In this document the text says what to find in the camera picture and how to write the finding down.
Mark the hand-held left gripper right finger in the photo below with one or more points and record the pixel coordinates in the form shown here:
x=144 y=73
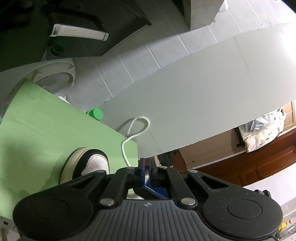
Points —
x=152 y=168

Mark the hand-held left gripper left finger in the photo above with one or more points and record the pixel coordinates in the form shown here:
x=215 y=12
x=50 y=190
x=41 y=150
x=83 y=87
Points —
x=141 y=168

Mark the white shoelace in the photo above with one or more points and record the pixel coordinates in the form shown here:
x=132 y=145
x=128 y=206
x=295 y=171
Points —
x=148 y=121

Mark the white and black sneaker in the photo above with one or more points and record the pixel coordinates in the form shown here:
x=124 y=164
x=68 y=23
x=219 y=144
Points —
x=92 y=162

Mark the green bottle cap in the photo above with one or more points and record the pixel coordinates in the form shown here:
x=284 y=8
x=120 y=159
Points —
x=95 y=113

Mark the grey foam board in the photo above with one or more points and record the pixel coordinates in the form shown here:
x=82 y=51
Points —
x=196 y=97

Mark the brown wooden cabinet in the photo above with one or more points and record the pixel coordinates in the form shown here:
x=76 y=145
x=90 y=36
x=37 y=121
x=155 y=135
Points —
x=242 y=164

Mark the green mat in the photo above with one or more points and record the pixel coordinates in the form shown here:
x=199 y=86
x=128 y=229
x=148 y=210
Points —
x=46 y=129

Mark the white plastic bag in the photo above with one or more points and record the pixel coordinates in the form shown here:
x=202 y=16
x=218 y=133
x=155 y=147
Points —
x=263 y=129

